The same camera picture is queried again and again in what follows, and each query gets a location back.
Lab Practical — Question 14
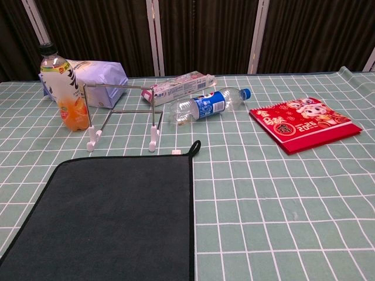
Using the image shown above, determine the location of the black and blue cloth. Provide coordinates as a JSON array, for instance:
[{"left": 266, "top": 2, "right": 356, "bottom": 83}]
[{"left": 0, "top": 139, "right": 202, "bottom": 281}]

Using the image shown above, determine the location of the clear Pepsi bottle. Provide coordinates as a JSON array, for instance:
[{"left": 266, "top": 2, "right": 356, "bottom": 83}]
[{"left": 168, "top": 87, "right": 252, "bottom": 126}]

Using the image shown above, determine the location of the pink toothpaste box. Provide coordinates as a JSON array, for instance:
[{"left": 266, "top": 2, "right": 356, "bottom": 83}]
[{"left": 140, "top": 71, "right": 217, "bottom": 107}]

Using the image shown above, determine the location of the green checked tablecloth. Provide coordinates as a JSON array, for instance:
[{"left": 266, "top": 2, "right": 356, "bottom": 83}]
[{"left": 0, "top": 66, "right": 375, "bottom": 281}]

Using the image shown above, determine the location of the white lavender food bag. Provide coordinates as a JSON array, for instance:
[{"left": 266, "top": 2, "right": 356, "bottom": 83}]
[{"left": 37, "top": 59, "right": 129, "bottom": 108}]

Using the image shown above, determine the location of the dark pleated screen panel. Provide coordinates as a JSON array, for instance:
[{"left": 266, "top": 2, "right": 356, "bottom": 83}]
[
  {"left": 0, "top": 0, "right": 42, "bottom": 83},
  {"left": 257, "top": 0, "right": 375, "bottom": 74},
  {"left": 35, "top": 0, "right": 156, "bottom": 78},
  {"left": 158, "top": 0, "right": 258, "bottom": 76}
]

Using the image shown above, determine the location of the red desk calendar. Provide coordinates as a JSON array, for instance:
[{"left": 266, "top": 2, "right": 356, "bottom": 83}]
[{"left": 248, "top": 97, "right": 364, "bottom": 156}]

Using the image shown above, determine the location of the orange juice bottle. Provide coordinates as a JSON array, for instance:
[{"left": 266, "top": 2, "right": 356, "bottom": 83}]
[{"left": 39, "top": 42, "right": 90, "bottom": 132}]

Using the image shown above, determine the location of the metal wire rack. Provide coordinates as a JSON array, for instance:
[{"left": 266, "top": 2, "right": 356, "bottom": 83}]
[{"left": 83, "top": 83, "right": 164, "bottom": 152}]

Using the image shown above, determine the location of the white screen frame post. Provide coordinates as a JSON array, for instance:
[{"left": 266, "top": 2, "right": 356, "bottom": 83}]
[
  {"left": 21, "top": 0, "right": 53, "bottom": 47},
  {"left": 145, "top": 0, "right": 165, "bottom": 77},
  {"left": 362, "top": 45, "right": 375, "bottom": 73},
  {"left": 247, "top": 0, "right": 271, "bottom": 74}
]

